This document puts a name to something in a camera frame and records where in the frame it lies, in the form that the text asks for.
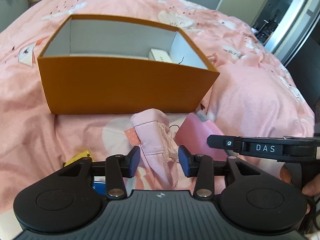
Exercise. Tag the orange cardboard box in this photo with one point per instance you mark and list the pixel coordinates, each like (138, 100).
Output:
(98, 64)

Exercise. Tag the yellow plastic toy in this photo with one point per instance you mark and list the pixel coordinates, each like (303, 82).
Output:
(78, 156)

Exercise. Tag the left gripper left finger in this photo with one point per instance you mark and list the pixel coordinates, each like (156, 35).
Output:
(120, 166)

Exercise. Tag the blue ocean park tag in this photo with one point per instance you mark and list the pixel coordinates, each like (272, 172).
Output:
(99, 185)

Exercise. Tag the pink rubbery case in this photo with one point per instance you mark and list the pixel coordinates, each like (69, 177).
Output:
(193, 134)

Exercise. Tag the white small box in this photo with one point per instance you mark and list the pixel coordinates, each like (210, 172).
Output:
(159, 55)

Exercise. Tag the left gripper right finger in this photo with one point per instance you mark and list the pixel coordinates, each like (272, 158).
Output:
(198, 166)

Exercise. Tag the right hand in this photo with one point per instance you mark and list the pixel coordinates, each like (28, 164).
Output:
(311, 189)

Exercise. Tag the pink fabric pouch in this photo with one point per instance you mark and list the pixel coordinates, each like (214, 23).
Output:
(158, 150)

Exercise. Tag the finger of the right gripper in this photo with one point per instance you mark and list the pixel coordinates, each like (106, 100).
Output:
(230, 143)

